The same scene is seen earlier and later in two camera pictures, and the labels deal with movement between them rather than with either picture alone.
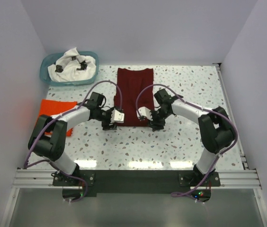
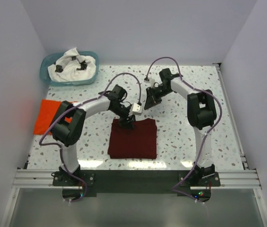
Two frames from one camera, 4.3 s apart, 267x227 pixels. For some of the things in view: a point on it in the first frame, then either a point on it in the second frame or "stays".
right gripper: [156, 123] -> [151, 98]
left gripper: [110, 123] -> [127, 119]
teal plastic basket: [50, 58] stays
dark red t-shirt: [129, 81] -> [138, 143]
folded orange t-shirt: [50, 107] stays
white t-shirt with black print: [73, 67] stays
